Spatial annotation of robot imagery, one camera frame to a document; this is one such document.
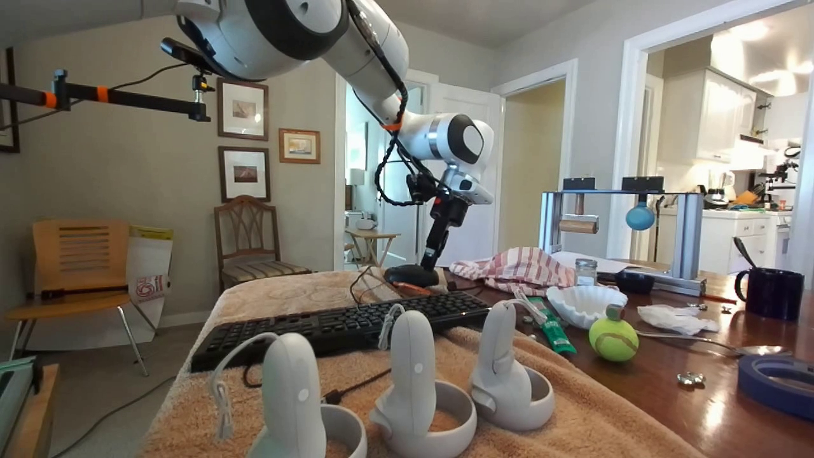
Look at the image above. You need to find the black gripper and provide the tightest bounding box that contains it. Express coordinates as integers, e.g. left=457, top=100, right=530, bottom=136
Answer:
left=413, top=165, right=491, bottom=269

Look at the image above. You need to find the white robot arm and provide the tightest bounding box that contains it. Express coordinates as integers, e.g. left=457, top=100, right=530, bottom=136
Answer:
left=176, top=0, right=493, bottom=272

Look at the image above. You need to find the black computer keyboard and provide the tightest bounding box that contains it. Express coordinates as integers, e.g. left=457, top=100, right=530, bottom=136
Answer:
left=191, top=296, right=488, bottom=372

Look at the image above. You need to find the framed picture top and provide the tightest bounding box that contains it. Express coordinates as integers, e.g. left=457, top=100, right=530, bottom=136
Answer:
left=219, top=81, right=268, bottom=141

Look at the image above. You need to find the red striped white cloth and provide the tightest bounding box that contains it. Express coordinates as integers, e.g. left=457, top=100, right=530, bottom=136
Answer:
left=451, top=248, right=575, bottom=293

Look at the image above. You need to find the white scalloped dish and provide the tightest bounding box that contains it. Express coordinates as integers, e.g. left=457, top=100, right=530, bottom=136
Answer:
left=546, top=286, right=627, bottom=332

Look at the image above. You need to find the green tube package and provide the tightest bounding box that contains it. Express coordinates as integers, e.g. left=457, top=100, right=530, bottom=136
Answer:
left=522, top=296, right=575, bottom=356

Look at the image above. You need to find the framed picture small right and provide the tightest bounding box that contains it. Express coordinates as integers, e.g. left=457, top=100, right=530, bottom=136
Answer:
left=280, top=127, right=321, bottom=165

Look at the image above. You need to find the white VR controller middle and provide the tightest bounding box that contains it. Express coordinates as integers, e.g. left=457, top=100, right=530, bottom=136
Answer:
left=371, top=310, right=477, bottom=458

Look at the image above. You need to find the blue ball ornament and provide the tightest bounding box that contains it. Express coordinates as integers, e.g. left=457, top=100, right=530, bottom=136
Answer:
left=625, top=197, right=657, bottom=231

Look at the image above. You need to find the framed picture bottom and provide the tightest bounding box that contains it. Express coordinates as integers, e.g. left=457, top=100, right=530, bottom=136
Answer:
left=219, top=147, right=270, bottom=202

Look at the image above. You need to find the yellow green tennis ball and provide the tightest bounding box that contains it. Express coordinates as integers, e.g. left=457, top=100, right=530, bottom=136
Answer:
left=588, top=318, right=638, bottom=363

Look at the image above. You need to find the beige towel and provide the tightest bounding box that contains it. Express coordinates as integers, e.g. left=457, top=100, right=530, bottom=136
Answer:
left=137, top=268, right=706, bottom=458

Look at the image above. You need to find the dark blue mug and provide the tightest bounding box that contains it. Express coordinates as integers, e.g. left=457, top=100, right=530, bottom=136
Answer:
left=736, top=268, right=804, bottom=324

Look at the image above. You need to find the blue tape roll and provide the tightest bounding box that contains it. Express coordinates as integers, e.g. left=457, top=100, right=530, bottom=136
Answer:
left=738, top=356, right=814, bottom=422

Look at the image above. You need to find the light wooden chair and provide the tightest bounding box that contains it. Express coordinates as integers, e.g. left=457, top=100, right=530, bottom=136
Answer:
left=3, top=218, right=171, bottom=370

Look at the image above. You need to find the thin black keyboard cable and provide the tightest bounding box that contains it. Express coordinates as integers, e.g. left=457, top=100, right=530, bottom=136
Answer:
left=238, top=363, right=393, bottom=408

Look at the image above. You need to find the aluminium frame stand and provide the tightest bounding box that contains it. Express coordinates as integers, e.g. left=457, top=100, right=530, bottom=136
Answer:
left=538, top=176, right=704, bottom=296

